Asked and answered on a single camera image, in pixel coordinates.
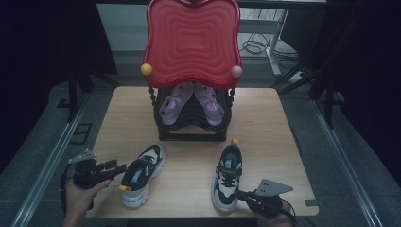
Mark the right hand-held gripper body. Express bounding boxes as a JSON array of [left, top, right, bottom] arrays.
[[248, 178, 294, 220]]

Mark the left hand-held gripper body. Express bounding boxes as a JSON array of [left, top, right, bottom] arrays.
[[68, 148, 110, 190]]

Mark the navy and white sneaker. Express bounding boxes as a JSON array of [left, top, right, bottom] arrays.
[[119, 144, 166, 209], [210, 138, 244, 213]]

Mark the purple sandal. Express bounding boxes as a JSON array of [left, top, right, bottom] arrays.
[[193, 81, 226, 128], [158, 81, 195, 127]]

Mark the red and black shoe rack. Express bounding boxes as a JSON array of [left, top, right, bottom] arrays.
[[140, 0, 243, 143]]

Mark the person's right hand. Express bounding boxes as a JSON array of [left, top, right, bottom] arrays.
[[254, 201, 296, 227]]

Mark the person's left hand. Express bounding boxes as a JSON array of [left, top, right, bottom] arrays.
[[63, 179, 112, 219]]

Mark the black metal stand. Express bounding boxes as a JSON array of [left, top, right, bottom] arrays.
[[270, 56, 345, 129], [58, 62, 119, 123]]

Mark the white power strip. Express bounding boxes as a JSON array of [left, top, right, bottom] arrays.
[[288, 71, 307, 84]]

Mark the dark curtain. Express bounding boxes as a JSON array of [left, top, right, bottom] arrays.
[[0, 0, 118, 173], [280, 0, 401, 187]]

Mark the metal floor rail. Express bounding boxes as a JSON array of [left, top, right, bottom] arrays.
[[9, 94, 88, 227], [310, 97, 383, 227]]

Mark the bundle of black floor cables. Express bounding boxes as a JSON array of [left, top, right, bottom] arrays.
[[240, 32, 300, 61]]

